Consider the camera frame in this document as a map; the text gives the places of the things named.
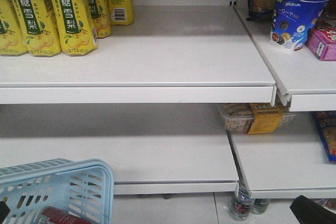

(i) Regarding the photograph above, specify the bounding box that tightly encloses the red coke can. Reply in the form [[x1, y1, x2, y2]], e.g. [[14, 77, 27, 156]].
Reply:
[[35, 207, 91, 224]]

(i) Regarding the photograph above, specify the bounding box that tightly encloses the clear cookie box yellow label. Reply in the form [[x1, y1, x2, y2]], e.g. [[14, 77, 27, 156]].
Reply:
[[218, 103, 296, 134]]

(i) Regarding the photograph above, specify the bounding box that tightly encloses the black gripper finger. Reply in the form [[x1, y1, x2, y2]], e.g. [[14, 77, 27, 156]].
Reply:
[[0, 201, 10, 224], [289, 195, 335, 224]]

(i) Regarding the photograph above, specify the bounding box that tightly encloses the blue biscuit bag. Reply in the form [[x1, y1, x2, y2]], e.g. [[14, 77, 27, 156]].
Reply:
[[311, 111, 335, 163]]

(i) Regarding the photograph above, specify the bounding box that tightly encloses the blue oreo cup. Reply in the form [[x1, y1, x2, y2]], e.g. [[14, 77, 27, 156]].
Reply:
[[269, 0, 329, 51]]

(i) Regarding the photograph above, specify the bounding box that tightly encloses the pink snack box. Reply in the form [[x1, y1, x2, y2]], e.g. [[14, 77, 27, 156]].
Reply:
[[306, 14, 335, 61]]

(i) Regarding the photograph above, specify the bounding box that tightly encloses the light blue plastic basket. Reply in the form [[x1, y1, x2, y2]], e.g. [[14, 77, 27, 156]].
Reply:
[[1, 158, 114, 223]]

